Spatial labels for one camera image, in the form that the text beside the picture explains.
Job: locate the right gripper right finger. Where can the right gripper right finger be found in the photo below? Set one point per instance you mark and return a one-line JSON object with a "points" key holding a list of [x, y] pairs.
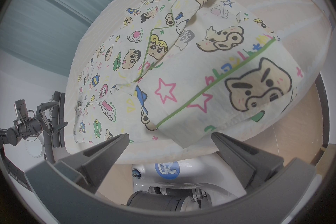
{"points": [[236, 157]]}

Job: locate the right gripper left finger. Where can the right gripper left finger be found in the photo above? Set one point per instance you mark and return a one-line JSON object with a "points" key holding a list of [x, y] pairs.
{"points": [[102, 157]]}

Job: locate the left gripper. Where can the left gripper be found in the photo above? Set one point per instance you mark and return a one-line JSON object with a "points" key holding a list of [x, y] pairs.
{"points": [[28, 127]]}

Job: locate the white printed pyjama top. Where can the white printed pyjama top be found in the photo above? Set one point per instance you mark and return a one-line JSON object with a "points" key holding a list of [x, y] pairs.
{"points": [[183, 65]]}

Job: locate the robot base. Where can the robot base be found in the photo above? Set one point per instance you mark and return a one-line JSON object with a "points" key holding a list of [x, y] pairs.
{"points": [[168, 167]]}

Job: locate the dark grey chest of drawers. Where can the dark grey chest of drawers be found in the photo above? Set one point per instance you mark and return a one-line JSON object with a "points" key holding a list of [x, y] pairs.
{"points": [[62, 112]]}

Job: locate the dark grey dressing table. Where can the dark grey dressing table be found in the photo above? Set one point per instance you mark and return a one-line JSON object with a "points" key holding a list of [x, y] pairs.
{"points": [[49, 149]]}

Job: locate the round white framed mirror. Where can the round white framed mirror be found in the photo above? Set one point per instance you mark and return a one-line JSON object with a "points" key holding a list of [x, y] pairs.
{"points": [[34, 148]]}

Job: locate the blue-green curtain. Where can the blue-green curtain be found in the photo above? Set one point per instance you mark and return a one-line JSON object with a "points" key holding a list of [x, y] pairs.
{"points": [[52, 20]]}

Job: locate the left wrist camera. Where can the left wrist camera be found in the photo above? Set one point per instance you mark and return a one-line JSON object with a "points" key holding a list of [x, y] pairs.
{"points": [[20, 107]]}

